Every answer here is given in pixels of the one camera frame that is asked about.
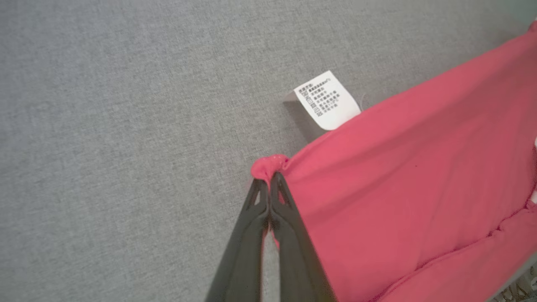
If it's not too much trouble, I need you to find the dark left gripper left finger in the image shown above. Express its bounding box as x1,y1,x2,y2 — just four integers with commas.
205,179,270,302

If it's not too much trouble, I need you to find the red basketball shorts white stripe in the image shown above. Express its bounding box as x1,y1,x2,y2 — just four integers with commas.
250,19,537,302

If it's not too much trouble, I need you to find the grey sofa seat cushion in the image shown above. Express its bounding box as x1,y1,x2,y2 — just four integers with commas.
0,0,537,302

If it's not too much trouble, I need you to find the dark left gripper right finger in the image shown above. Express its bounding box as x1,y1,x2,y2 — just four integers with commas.
269,172,337,302

